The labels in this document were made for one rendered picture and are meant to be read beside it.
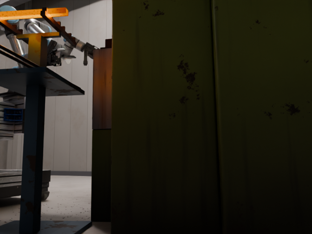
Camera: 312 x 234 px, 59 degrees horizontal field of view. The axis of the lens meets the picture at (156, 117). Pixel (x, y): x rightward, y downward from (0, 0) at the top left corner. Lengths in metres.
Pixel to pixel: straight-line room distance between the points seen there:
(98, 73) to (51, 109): 4.14
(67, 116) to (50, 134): 0.53
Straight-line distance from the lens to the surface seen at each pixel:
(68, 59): 1.98
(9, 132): 2.27
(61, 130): 5.38
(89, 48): 2.28
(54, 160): 5.48
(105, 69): 1.54
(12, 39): 2.21
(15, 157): 6.07
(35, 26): 2.45
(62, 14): 1.27
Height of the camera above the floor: 0.33
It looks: 8 degrees up
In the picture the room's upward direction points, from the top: 1 degrees counter-clockwise
